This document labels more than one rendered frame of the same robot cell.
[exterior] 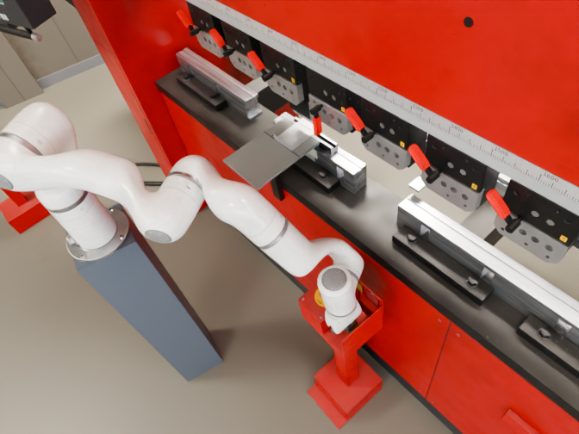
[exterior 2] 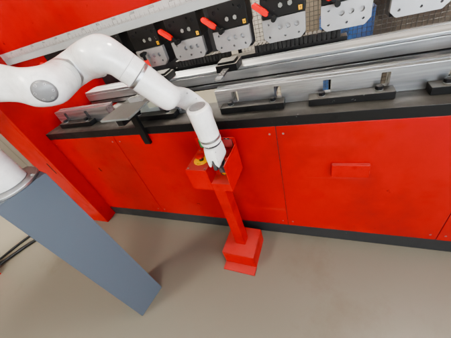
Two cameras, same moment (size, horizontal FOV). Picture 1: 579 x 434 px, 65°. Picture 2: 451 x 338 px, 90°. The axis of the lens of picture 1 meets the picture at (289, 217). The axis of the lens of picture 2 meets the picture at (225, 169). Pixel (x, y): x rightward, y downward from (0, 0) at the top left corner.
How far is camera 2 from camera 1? 0.74 m
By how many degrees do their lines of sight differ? 25
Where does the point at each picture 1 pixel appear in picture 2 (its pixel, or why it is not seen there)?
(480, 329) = (291, 114)
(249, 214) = (113, 46)
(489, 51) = not seen: outside the picture
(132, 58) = (22, 119)
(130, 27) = not seen: hidden behind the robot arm
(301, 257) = (166, 84)
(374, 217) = not seen: hidden behind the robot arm
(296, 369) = (211, 261)
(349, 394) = (248, 247)
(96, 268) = (15, 204)
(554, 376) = (341, 107)
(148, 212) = (27, 69)
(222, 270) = (138, 239)
